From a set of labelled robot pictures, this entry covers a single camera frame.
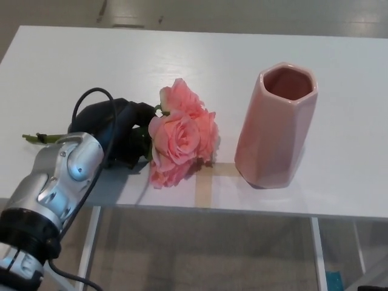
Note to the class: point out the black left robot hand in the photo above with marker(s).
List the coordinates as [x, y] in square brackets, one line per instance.
[97, 118]

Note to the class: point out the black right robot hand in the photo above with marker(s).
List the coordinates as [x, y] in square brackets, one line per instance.
[374, 288]

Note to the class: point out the pink artificial rose bouquet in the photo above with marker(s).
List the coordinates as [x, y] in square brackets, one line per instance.
[179, 136]

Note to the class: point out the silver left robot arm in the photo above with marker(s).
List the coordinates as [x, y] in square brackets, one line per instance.
[57, 172]

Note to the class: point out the pink faceted ceramic vase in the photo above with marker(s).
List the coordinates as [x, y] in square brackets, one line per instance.
[272, 136]

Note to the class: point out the blue floor tape piece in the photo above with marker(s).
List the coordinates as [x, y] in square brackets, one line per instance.
[334, 279]

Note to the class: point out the white table leg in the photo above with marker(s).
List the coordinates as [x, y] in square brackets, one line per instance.
[360, 245]
[88, 248]
[318, 257]

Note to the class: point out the white metal frame bar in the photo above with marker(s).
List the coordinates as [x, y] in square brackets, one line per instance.
[62, 282]

